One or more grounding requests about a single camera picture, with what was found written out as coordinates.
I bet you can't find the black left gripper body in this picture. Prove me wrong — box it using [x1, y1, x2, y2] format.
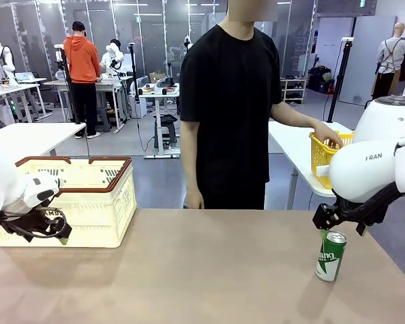
[18, 211, 60, 242]

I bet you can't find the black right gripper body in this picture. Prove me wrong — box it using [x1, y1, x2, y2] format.
[333, 197, 357, 223]

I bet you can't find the person's left forearm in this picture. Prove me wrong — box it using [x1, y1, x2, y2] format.
[271, 101, 320, 131]

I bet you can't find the person's right forearm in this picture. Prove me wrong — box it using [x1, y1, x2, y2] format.
[183, 144, 204, 190]

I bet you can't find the cream basket with brown rim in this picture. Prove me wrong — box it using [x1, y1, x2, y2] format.
[0, 155, 138, 249]

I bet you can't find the yellow plastic basket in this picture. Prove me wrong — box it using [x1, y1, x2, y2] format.
[309, 130, 355, 190]

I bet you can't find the person's left hand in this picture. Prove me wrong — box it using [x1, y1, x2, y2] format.
[313, 121, 344, 149]

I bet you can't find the person's right hand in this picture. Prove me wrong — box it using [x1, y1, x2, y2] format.
[186, 186, 205, 210]

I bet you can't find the black tripod stand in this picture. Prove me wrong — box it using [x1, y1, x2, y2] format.
[53, 43, 82, 125]
[128, 43, 140, 119]

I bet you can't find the white shoe rack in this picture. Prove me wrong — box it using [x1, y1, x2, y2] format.
[279, 76, 307, 105]

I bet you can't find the black backpack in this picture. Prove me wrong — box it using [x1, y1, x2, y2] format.
[307, 65, 334, 95]

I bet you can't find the white background desk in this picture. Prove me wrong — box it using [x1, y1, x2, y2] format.
[43, 76, 134, 134]
[0, 76, 54, 124]
[139, 82, 182, 159]

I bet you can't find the black stool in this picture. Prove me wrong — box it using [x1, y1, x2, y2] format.
[153, 113, 179, 149]

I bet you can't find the person in black t-shirt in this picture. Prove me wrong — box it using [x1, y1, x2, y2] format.
[180, 0, 284, 210]

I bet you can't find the mannequin with grey apron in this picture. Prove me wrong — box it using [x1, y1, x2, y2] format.
[372, 22, 405, 101]

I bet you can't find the person in orange hoodie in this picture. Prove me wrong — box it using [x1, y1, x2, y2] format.
[63, 21, 102, 140]

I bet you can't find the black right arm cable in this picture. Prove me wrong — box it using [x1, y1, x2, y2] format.
[335, 184, 405, 227]

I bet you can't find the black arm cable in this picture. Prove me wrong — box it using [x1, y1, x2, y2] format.
[0, 207, 72, 244]
[335, 184, 405, 227]

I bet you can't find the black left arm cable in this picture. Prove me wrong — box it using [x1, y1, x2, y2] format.
[0, 207, 72, 244]

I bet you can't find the black stand with white camera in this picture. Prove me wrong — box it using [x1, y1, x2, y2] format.
[326, 37, 355, 124]

